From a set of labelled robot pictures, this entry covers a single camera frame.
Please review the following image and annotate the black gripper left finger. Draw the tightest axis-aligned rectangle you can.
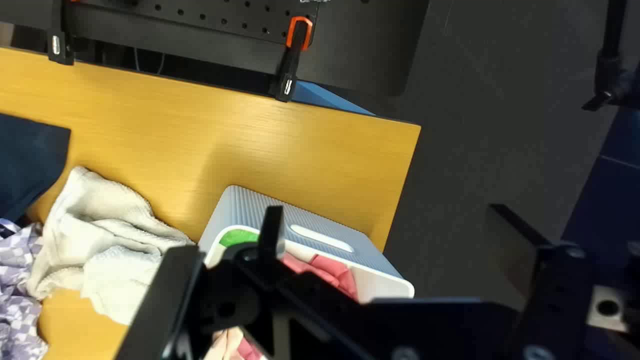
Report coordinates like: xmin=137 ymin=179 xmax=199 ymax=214
xmin=232 ymin=203 xmax=428 ymax=360

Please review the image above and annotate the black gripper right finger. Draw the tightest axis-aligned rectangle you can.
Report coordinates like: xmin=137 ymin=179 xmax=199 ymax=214
xmin=484 ymin=201 xmax=597 ymax=360

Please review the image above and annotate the cream knit towel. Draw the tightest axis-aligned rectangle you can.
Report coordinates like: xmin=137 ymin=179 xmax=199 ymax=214
xmin=26 ymin=166 xmax=197 ymax=328

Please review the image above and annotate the navy blue garment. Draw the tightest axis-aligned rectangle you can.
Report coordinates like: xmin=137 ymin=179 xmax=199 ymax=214
xmin=0 ymin=112 xmax=73 ymax=223

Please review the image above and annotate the purple checkered cloth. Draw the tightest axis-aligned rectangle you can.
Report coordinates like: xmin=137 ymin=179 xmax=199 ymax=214
xmin=0 ymin=217 xmax=50 ymax=360

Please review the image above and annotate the green item inside basket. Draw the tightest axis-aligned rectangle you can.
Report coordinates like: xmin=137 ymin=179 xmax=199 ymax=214
xmin=218 ymin=227 xmax=263 ymax=250

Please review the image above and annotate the white ribbed plastic basket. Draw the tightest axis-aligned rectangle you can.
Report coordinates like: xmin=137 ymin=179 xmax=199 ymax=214
xmin=199 ymin=183 xmax=417 ymax=305

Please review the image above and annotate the blue panel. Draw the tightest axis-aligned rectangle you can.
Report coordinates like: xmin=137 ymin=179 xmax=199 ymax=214
xmin=290 ymin=77 xmax=376 ymax=117

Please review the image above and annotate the black tripod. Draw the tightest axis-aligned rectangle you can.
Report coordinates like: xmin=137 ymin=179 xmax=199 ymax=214
xmin=580 ymin=0 xmax=634 ymax=114

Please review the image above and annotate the black perforated breadboard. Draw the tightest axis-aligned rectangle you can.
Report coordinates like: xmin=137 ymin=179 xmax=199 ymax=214
xmin=0 ymin=0 xmax=430 ymax=95

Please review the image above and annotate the black bar clamp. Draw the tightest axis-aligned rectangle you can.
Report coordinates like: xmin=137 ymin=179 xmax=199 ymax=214
xmin=45 ymin=0 xmax=78 ymax=67

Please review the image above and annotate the orange handled black clamp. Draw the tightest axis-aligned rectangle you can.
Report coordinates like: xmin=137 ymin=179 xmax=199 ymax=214
xmin=271 ymin=14 xmax=318 ymax=104

